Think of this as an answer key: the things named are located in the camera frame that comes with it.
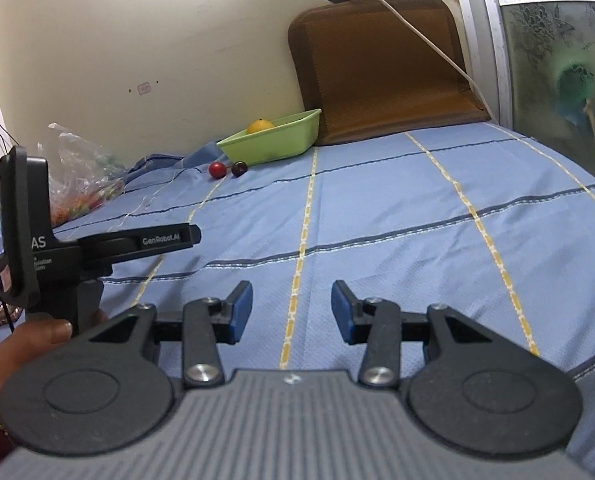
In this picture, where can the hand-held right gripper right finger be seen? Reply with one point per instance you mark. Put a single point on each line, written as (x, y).
(342, 312)

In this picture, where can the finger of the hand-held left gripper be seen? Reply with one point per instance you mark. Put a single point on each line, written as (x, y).
(192, 237)

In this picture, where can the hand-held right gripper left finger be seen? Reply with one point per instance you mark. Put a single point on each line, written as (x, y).
(241, 310)

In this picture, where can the green plastic tray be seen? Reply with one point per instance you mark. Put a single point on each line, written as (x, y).
(272, 142)

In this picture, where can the person's left hand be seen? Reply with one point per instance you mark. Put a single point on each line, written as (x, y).
(32, 337)

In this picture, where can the small red fruit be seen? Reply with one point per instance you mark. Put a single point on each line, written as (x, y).
(217, 170)

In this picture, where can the dark purple plum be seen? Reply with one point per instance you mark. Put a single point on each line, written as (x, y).
(239, 168)

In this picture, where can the clear plastic bag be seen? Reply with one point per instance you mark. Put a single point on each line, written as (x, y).
(80, 180)

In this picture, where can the blue striped bed sheet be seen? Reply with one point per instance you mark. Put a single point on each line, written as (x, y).
(402, 220)

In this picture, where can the yellow round fruit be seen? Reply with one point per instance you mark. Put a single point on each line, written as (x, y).
(260, 126)

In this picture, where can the brown woven cushion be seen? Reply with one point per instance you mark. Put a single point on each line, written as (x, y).
(382, 70)

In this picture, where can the frosted patterned window glass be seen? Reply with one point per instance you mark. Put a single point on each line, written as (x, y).
(562, 75)

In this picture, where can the pink wall sticker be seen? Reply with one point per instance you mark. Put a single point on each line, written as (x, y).
(144, 88)

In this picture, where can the white window frame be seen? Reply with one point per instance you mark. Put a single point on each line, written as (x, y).
(482, 40)

